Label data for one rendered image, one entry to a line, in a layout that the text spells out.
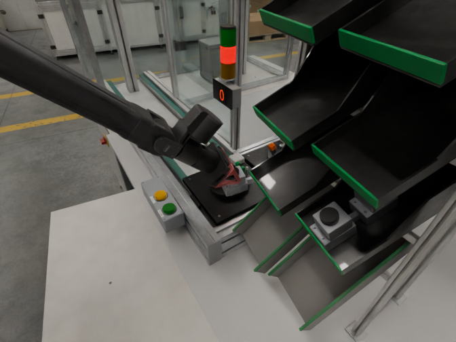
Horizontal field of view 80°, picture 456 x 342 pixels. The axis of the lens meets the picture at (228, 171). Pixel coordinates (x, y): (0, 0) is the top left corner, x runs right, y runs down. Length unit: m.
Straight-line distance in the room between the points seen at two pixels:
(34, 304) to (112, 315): 1.26
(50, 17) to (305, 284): 5.67
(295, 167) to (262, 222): 0.20
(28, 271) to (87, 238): 1.24
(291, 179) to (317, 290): 0.24
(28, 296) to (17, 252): 0.39
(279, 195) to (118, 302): 0.53
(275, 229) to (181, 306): 0.33
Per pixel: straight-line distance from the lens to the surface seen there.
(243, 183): 0.72
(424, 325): 0.94
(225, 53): 0.92
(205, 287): 0.84
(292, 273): 0.69
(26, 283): 2.19
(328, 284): 0.65
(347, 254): 0.52
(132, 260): 0.93
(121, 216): 1.05
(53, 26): 5.92
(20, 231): 2.52
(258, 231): 0.74
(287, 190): 0.58
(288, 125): 0.49
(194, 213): 0.87
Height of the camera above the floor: 1.60
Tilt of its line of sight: 40 degrees down
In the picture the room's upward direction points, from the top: straight up
